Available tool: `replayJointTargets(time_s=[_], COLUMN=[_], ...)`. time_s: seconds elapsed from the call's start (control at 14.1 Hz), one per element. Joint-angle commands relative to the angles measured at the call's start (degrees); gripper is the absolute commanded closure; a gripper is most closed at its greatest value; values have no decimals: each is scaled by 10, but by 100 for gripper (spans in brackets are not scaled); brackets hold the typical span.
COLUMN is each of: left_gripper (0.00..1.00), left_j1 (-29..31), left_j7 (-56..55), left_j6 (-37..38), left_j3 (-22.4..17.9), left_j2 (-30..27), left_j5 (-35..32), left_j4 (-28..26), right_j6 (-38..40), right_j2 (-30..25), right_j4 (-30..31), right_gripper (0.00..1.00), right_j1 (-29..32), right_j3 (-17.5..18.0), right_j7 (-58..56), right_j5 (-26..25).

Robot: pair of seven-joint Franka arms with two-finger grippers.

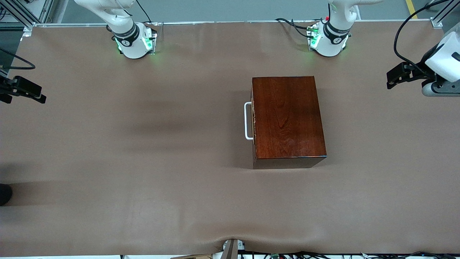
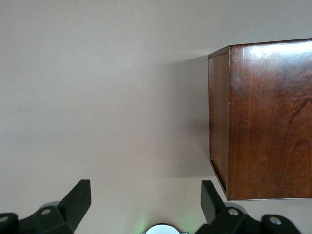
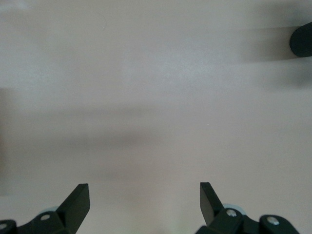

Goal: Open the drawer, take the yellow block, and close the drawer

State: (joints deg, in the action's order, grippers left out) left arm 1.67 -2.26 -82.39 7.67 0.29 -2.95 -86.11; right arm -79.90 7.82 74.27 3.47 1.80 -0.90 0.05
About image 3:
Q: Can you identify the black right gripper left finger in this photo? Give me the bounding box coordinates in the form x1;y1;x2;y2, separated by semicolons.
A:
0;183;90;234

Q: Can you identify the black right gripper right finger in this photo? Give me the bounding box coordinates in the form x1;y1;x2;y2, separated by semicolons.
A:
196;181;299;234

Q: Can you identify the black round object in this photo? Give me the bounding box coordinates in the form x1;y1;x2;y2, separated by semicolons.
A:
289;21;312;58

